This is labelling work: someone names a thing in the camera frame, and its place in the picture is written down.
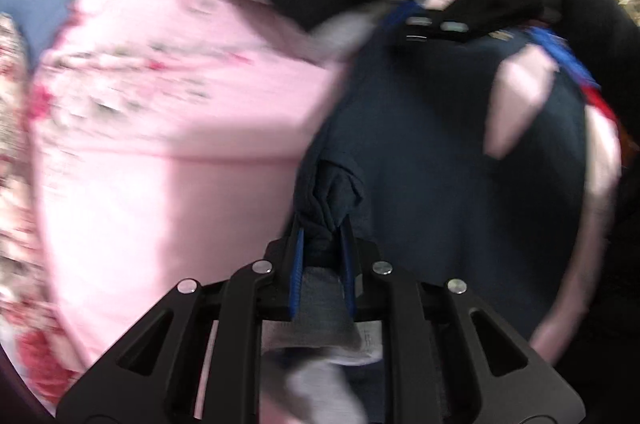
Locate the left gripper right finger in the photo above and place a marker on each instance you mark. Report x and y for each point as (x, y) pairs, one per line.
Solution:
(447, 357)

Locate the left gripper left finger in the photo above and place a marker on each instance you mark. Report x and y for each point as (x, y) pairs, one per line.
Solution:
(194, 357)

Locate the red floral pillow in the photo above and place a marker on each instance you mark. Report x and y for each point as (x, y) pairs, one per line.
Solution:
(31, 334)

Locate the pink floral bed sheet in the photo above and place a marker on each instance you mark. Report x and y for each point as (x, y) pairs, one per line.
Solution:
(168, 134)

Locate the blue garment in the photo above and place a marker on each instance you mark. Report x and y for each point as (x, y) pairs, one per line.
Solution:
(554, 45)

